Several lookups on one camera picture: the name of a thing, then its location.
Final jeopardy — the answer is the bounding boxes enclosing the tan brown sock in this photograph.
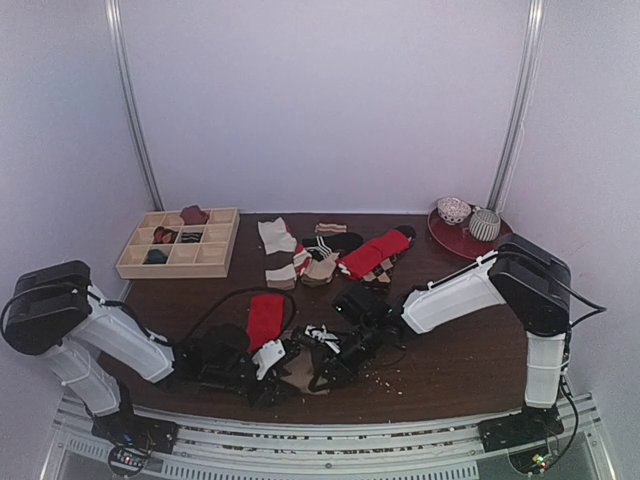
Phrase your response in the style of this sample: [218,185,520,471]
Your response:
[281,347,330,396]

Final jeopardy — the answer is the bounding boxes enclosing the red white striped sock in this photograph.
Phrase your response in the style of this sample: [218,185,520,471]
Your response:
[293,243,312,278]

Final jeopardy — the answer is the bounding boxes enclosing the red folded sock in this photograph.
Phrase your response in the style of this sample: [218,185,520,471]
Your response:
[337,225,416,280]

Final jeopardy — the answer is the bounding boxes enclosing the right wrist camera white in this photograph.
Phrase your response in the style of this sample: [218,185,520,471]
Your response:
[291,324,341,354]

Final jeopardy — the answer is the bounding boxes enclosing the beige brown sock pile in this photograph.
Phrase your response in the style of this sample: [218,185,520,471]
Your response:
[265,264,297,291]

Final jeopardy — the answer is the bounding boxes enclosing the left aluminium frame post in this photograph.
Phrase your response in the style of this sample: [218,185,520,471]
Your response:
[104,0,165,211]

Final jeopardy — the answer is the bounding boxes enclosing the red round plate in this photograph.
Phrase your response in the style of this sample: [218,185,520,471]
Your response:
[427,205,513,260]

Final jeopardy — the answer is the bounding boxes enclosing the argyle brown sock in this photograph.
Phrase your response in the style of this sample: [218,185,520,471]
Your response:
[359,254,401,296]

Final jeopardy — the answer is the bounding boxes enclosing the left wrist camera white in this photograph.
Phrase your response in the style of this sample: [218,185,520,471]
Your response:
[251,339,300,381]

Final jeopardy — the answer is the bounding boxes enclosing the tan sock pair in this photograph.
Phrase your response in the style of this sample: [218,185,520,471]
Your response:
[300,252,339,288]

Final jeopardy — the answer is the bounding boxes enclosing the left black cable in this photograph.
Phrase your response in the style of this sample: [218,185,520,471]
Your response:
[182,286,299,351]

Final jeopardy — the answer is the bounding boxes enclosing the wooden compartment tray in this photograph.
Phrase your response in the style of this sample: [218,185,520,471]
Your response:
[116,208,240,280]

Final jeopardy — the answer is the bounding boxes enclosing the metal base rail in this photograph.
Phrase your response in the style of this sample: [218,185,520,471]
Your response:
[36,394,623,479]

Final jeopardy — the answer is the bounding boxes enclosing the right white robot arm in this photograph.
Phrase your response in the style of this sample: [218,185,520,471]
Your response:
[309,234,571,452]

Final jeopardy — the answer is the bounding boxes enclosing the beige white folded sock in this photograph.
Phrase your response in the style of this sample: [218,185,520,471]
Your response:
[258,217,297,255]

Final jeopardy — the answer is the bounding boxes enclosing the right aluminium frame post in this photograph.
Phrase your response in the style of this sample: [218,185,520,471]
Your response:
[487,0,546,215]

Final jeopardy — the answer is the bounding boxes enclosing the small striped folded sock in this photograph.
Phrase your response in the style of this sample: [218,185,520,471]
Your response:
[314,223,348,235]

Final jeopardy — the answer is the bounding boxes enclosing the maroon rolled sock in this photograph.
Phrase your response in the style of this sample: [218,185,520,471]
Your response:
[180,205,210,225]

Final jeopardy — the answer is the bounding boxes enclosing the aluminium frame post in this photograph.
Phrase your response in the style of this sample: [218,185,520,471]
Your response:
[104,0,165,211]
[487,0,546,215]

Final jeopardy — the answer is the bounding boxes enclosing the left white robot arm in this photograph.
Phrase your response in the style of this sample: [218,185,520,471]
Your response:
[1,260,300,455]

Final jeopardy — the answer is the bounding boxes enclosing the black white striped sock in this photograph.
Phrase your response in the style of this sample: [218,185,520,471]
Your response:
[302,232,364,261]

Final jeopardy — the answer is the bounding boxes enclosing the white patterned bowl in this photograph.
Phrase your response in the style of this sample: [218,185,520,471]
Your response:
[437,197,472,226]

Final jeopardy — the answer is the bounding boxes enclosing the striped ceramic cup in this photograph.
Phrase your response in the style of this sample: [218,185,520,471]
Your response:
[469,207,501,242]

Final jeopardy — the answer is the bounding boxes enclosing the teal rolled sock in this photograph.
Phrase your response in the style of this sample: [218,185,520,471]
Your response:
[144,249,168,265]

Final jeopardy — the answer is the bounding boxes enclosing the red and beige sock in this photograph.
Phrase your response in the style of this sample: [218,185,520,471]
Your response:
[246,294,284,353]

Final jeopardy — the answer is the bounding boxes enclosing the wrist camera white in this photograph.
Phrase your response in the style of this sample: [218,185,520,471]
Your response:
[251,339,300,381]
[291,324,341,354]

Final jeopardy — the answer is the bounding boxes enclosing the black striped rolled sock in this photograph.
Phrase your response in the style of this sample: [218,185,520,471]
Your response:
[179,231,203,244]

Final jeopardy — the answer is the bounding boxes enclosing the red black rolled sock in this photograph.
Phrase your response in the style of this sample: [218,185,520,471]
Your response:
[152,226,178,245]

